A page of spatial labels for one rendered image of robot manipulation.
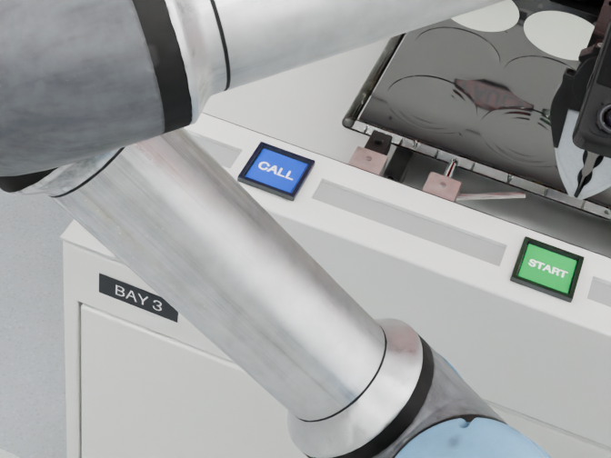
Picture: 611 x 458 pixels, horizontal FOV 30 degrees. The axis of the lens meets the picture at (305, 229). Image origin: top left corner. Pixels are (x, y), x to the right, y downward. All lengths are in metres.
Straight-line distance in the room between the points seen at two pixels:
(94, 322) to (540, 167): 0.50
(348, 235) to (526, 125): 0.34
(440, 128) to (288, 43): 0.72
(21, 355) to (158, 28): 1.65
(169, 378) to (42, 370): 0.86
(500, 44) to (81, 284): 0.57
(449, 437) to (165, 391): 0.60
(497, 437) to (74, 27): 0.36
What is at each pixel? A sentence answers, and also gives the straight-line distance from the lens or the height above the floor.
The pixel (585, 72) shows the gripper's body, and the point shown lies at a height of 1.18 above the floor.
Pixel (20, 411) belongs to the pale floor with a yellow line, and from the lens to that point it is 2.05.
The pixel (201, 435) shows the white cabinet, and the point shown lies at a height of 0.59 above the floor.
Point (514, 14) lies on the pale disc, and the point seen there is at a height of 0.90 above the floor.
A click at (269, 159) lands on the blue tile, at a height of 0.96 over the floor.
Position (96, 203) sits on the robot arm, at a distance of 0.66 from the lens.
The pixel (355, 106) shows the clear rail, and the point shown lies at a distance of 1.24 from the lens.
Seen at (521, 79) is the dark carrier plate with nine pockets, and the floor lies 0.90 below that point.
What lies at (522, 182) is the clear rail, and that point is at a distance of 1.20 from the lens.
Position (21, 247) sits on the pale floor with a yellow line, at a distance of 2.30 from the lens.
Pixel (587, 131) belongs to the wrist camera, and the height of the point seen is 1.18.
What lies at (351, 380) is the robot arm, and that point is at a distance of 0.75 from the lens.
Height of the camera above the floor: 1.67
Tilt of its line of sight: 45 degrees down
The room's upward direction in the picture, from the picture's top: 11 degrees clockwise
